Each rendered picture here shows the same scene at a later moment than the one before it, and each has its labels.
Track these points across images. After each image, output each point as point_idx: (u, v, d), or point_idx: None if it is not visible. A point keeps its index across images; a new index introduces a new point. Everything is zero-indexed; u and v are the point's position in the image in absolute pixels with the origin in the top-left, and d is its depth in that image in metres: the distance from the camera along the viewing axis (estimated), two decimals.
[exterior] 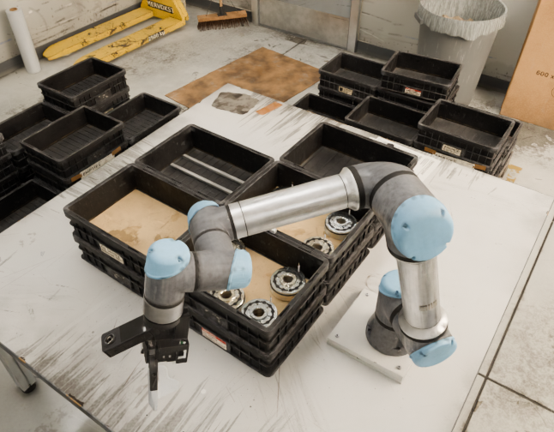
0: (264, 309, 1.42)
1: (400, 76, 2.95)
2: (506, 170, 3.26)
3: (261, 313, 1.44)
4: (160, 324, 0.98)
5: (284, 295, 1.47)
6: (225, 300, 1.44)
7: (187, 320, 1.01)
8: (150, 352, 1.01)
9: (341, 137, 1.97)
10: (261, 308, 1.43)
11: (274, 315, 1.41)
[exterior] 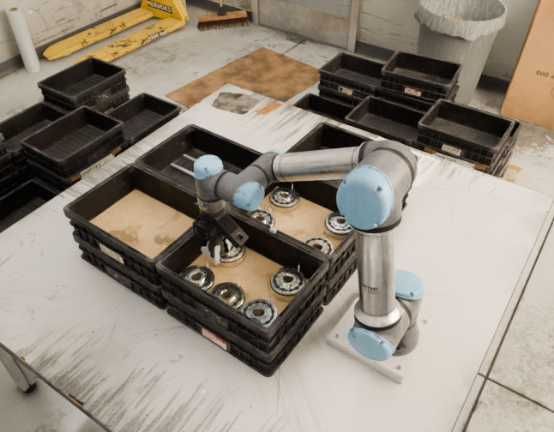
0: (264, 309, 1.42)
1: (400, 76, 2.95)
2: (506, 170, 3.26)
3: (261, 313, 1.44)
4: None
5: (284, 295, 1.47)
6: (225, 300, 1.45)
7: None
8: None
9: (341, 137, 1.97)
10: (261, 308, 1.43)
11: (274, 315, 1.41)
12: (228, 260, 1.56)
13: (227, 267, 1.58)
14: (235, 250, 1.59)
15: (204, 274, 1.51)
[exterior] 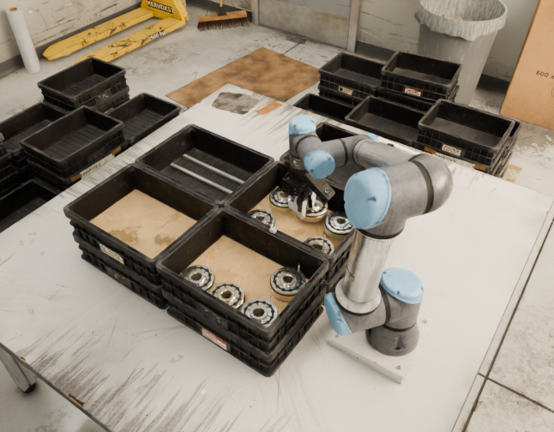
0: (264, 309, 1.42)
1: (400, 76, 2.95)
2: (506, 170, 3.26)
3: (261, 313, 1.44)
4: None
5: (284, 295, 1.47)
6: (225, 300, 1.45)
7: None
8: None
9: (341, 137, 1.97)
10: (261, 308, 1.43)
11: (274, 315, 1.41)
12: (313, 214, 1.68)
13: (311, 222, 1.70)
14: (319, 207, 1.71)
15: (204, 274, 1.51)
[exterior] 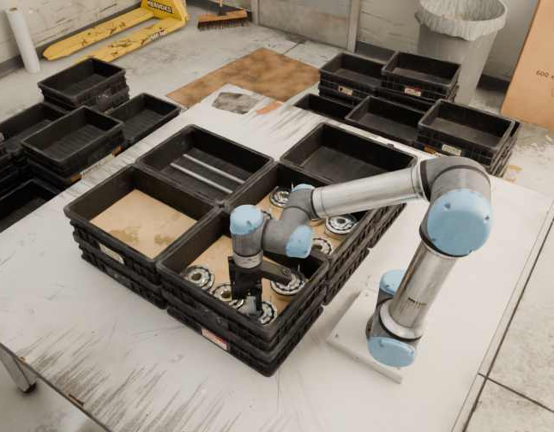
0: (264, 309, 1.42)
1: (400, 76, 2.95)
2: (506, 170, 3.26)
3: (261, 313, 1.44)
4: None
5: (284, 295, 1.47)
6: (225, 300, 1.45)
7: (229, 258, 1.33)
8: None
9: (341, 137, 1.97)
10: (261, 308, 1.43)
11: (274, 315, 1.41)
12: (313, 219, 1.69)
13: (311, 225, 1.71)
14: None
15: (204, 274, 1.51)
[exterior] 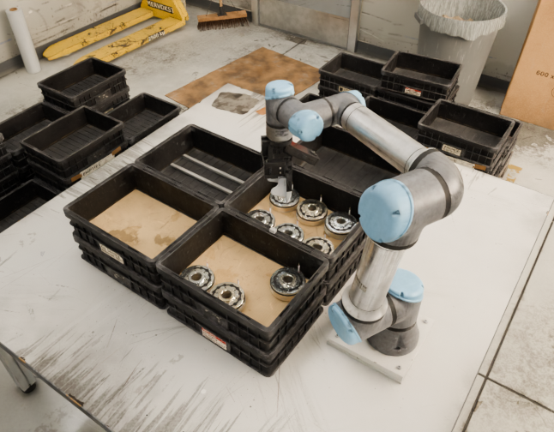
0: (292, 231, 1.65)
1: (400, 76, 2.95)
2: (506, 170, 3.26)
3: (290, 234, 1.66)
4: (280, 129, 1.47)
5: (284, 295, 1.47)
6: (225, 300, 1.45)
7: (262, 137, 1.46)
8: None
9: (341, 137, 1.97)
10: (290, 229, 1.65)
11: (301, 235, 1.64)
12: (313, 219, 1.69)
13: (311, 225, 1.71)
14: (318, 211, 1.72)
15: (204, 274, 1.51)
